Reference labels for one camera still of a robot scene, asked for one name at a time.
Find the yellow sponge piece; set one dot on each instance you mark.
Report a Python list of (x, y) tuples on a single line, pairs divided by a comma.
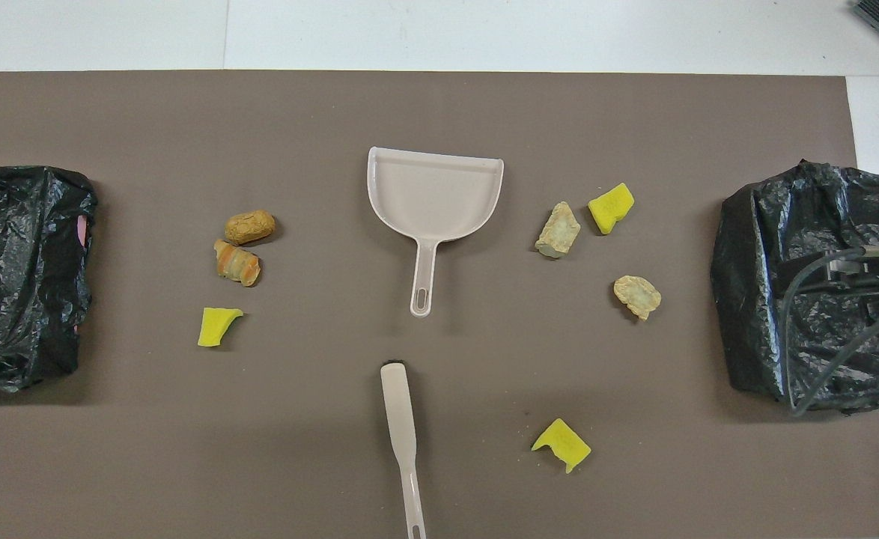
[(610, 207), (561, 444), (217, 327)]

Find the pale crumpled bread piece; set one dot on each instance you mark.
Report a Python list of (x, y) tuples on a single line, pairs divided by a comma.
[(558, 230), (637, 296)]

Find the black bag-lined trash bin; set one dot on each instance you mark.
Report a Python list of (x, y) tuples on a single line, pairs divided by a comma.
[(754, 247)]

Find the brown table mat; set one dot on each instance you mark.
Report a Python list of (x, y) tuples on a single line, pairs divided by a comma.
[(439, 112)]

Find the striped toy croissant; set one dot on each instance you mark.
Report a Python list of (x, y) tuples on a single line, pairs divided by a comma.
[(237, 262)]

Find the beige hand brush black bristles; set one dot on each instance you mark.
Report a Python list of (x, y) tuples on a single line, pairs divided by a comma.
[(398, 412)]

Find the beige plastic dustpan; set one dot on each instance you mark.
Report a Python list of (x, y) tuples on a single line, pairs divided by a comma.
[(432, 195)]

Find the brown toy bread roll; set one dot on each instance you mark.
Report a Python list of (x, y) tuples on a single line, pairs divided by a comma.
[(249, 227)]

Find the black bag-lined bin pink patch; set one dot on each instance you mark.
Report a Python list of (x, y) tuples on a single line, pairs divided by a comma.
[(20, 277)]

